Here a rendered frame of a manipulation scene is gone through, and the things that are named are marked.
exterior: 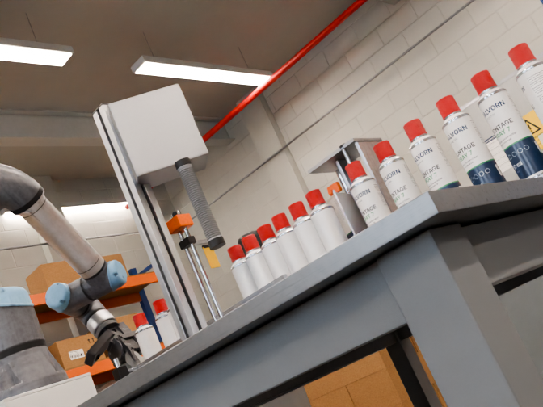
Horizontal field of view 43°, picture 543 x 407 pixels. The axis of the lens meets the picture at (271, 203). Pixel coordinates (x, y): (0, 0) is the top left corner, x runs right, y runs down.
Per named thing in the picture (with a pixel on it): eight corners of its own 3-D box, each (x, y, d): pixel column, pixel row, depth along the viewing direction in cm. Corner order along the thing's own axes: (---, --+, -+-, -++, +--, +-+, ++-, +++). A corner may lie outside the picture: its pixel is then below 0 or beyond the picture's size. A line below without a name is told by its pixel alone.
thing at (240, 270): (284, 323, 152) (248, 241, 158) (269, 328, 148) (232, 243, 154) (269, 332, 155) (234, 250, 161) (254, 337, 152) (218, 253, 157)
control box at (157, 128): (209, 153, 154) (178, 81, 159) (136, 177, 149) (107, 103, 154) (206, 170, 163) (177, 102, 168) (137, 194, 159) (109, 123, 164)
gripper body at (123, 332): (149, 341, 191) (124, 315, 197) (124, 349, 184) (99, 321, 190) (141, 362, 194) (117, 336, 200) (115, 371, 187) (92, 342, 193)
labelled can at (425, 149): (482, 213, 121) (428, 115, 126) (469, 216, 117) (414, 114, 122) (458, 227, 124) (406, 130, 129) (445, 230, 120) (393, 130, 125)
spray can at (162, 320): (201, 370, 172) (171, 295, 177) (186, 375, 168) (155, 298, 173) (189, 376, 175) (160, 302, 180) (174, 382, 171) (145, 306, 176)
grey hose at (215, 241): (229, 241, 147) (192, 157, 152) (216, 244, 144) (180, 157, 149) (219, 249, 149) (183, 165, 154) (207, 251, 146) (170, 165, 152)
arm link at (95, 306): (59, 303, 199) (77, 310, 206) (79, 327, 193) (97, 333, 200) (77, 282, 199) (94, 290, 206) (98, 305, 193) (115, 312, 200)
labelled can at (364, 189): (416, 250, 130) (368, 157, 135) (402, 253, 126) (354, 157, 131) (395, 262, 133) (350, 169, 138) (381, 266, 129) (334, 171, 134)
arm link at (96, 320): (90, 312, 193) (83, 334, 196) (99, 322, 190) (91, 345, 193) (112, 307, 198) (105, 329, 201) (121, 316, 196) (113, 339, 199)
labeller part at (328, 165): (382, 140, 148) (380, 136, 148) (353, 140, 139) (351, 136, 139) (338, 172, 156) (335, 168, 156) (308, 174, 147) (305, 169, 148)
